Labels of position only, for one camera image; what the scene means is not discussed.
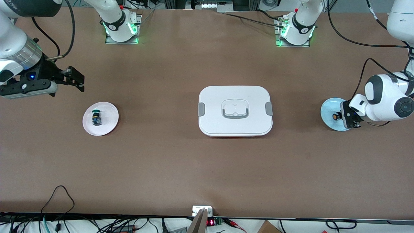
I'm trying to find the light blue round plate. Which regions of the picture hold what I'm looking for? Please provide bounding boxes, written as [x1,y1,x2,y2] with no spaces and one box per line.
[320,97,352,132]

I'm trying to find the white lidded box grey handle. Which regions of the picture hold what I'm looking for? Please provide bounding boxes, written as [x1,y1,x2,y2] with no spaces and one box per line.
[198,85,273,138]

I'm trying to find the black coiled cable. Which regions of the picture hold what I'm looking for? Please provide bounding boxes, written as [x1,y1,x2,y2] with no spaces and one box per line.
[325,219,358,230]

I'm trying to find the metal frame behind table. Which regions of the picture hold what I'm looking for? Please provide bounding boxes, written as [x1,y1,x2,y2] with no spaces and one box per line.
[163,0,261,13]

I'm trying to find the brown cardboard piece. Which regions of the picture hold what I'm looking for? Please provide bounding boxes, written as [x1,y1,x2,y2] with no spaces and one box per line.
[257,220,282,233]

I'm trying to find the red clip wires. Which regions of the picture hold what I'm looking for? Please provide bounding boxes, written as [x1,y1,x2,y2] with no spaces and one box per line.
[226,218,247,232]

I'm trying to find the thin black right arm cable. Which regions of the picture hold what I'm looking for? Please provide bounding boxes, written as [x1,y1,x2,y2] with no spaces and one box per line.
[31,17,61,54]

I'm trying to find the black cable behind arm base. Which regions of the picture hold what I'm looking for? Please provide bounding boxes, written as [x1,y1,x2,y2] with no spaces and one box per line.
[223,9,288,29]

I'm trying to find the black looped cable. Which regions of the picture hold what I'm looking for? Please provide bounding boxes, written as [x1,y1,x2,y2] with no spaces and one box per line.
[40,185,75,216]

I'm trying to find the white round plate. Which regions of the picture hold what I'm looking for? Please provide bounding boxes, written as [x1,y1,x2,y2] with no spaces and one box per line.
[82,102,119,136]

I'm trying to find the white mount bracket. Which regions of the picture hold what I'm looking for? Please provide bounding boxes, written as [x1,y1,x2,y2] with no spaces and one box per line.
[192,205,214,217]

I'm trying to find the black power adapter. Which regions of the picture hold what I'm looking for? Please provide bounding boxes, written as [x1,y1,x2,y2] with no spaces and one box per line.
[110,225,137,233]

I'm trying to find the grey camera mount bar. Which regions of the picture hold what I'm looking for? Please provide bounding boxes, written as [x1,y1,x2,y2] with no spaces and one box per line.
[188,209,209,233]

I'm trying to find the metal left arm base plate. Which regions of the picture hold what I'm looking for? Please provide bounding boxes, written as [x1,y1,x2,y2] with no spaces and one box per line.
[275,18,311,48]

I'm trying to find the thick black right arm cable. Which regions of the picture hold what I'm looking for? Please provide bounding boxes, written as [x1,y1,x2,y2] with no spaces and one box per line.
[47,0,76,62]

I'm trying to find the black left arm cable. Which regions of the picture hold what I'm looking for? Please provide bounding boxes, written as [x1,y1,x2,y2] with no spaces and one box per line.
[327,0,414,101]

